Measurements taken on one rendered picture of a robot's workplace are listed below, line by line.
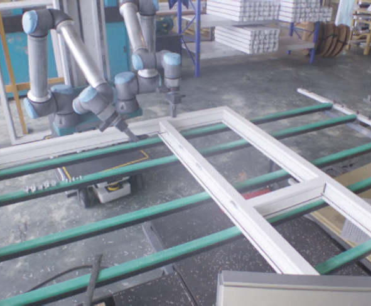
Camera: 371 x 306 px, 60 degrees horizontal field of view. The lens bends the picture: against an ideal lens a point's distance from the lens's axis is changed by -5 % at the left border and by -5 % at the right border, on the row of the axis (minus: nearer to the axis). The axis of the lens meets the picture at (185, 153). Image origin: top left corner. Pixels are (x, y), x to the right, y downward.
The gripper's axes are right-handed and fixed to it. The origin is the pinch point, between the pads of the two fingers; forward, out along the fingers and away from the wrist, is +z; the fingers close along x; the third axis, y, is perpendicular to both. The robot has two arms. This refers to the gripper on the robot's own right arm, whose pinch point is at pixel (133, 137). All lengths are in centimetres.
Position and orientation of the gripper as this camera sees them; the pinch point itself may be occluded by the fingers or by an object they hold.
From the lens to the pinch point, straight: 175.2
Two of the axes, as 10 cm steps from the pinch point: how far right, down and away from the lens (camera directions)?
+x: -4.1, -2.2, 8.9
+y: 6.6, -7.4, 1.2
